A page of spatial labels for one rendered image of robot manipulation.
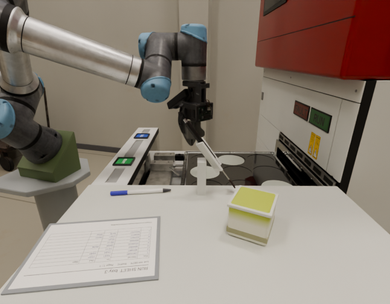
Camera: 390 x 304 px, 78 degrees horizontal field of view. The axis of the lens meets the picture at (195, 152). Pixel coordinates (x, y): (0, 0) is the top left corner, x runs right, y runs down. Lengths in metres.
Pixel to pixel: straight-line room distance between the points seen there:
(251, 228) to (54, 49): 0.54
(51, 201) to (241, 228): 0.86
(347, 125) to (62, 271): 0.64
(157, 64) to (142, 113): 2.56
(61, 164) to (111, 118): 2.45
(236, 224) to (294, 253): 0.10
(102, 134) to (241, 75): 2.05
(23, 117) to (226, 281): 0.83
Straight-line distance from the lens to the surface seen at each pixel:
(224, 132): 2.91
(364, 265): 0.49
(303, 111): 0.87
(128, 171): 0.72
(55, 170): 1.05
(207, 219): 0.50
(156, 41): 0.72
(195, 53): 0.73
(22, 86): 1.00
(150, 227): 0.48
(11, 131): 0.98
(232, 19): 2.81
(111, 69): 0.63
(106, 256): 0.44
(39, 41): 0.64
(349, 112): 0.66
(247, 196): 0.45
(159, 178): 0.83
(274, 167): 0.90
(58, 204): 1.15
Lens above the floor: 1.26
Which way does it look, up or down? 21 degrees down
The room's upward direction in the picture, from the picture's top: straight up
